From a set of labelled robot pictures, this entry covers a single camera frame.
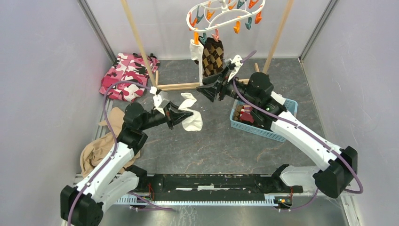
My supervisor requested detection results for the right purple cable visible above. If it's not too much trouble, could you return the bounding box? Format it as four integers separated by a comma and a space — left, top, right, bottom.
232, 49, 364, 211

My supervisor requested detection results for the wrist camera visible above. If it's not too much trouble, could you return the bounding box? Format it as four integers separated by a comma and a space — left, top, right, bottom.
228, 55, 243, 82
150, 86, 170, 115

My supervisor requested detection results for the blue plastic basket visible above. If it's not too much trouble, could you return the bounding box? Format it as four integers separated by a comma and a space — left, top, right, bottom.
229, 98, 298, 143

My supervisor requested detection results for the pink clothespin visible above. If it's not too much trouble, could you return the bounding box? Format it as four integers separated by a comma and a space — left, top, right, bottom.
211, 29, 219, 42

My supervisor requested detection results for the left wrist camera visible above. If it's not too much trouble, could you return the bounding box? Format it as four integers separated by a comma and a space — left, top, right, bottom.
150, 86, 170, 115

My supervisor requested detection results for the white sock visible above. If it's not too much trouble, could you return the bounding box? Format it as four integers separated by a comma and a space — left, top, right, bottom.
177, 92, 204, 132
190, 39, 204, 85
271, 91, 286, 105

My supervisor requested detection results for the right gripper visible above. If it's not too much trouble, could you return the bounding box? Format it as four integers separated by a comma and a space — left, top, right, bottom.
196, 66, 258, 108

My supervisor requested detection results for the beige cloth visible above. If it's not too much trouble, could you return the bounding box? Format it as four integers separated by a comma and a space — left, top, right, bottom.
80, 107, 125, 177

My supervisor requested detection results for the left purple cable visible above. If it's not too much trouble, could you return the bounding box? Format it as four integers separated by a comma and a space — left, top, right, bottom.
67, 80, 174, 226

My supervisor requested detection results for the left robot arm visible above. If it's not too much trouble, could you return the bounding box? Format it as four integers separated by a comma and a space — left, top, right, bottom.
60, 100, 194, 226

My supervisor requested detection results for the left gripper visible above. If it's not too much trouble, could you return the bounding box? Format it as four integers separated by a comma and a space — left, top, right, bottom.
139, 101, 193, 131

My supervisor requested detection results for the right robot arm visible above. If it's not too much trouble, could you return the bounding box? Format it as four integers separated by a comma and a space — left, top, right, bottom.
196, 62, 364, 198

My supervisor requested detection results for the wooden drying rack frame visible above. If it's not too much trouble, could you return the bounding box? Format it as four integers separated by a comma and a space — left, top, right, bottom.
121, 0, 294, 91

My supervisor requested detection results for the purple cable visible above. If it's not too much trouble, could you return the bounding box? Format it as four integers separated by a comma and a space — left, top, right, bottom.
232, 49, 364, 211
67, 80, 174, 226

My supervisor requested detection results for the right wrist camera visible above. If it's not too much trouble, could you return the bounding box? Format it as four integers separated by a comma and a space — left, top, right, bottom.
228, 55, 243, 82

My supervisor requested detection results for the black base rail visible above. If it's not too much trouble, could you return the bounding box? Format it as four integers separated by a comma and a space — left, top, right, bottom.
133, 174, 303, 201

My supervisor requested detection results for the brown argyle sock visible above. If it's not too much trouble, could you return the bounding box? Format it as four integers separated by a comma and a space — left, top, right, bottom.
202, 41, 219, 84
202, 38, 224, 77

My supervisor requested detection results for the white plastic clip hanger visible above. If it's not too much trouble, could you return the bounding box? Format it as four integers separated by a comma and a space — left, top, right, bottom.
186, 0, 266, 44

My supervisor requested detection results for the pink camouflage cloth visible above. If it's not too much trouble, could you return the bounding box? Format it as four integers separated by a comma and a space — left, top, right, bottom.
99, 53, 149, 102

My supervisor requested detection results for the red striped sock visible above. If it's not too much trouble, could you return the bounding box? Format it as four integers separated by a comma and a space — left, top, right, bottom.
239, 105, 254, 123

